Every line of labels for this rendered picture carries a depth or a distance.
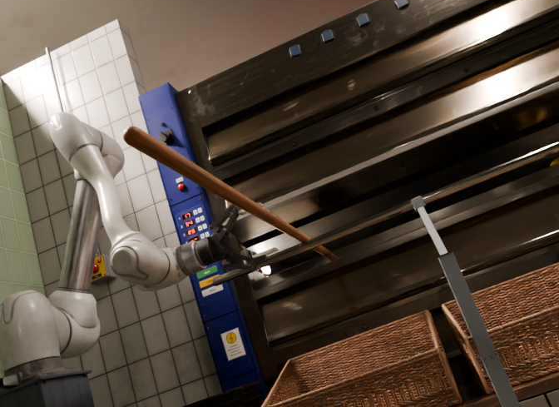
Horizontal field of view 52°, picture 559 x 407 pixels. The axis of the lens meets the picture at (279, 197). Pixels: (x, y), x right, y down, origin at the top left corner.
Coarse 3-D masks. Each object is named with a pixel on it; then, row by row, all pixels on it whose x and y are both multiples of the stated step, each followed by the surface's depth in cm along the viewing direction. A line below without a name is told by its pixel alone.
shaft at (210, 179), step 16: (128, 128) 84; (128, 144) 85; (144, 144) 86; (160, 144) 90; (160, 160) 93; (176, 160) 96; (192, 176) 104; (208, 176) 109; (224, 192) 118; (240, 208) 132; (256, 208) 137; (272, 224) 153; (288, 224) 166; (304, 240) 186
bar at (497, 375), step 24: (552, 144) 172; (504, 168) 174; (432, 192) 178; (384, 216) 180; (312, 240) 185; (264, 264) 187; (456, 264) 150; (456, 288) 148; (480, 336) 144; (504, 384) 140
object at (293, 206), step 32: (544, 96) 199; (448, 128) 204; (480, 128) 206; (512, 128) 213; (384, 160) 207; (416, 160) 214; (320, 192) 216; (352, 192) 223; (224, 224) 218; (256, 224) 224
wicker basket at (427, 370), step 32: (416, 320) 202; (320, 352) 209; (352, 352) 205; (384, 352) 201; (416, 352) 197; (288, 384) 198; (352, 384) 160; (384, 384) 158; (416, 384) 193; (448, 384) 189
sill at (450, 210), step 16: (528, 176) 207; (544, 176) 206; (496, 192) 209; (448, 208) 212; (464, 208) 210; (416, 224) 214; (368, 240) 217; (384, 240) 216; (320, 256) 221; (336, 256) 219; (288, 272) 223; (304, 272) 221; (256, 288) 225
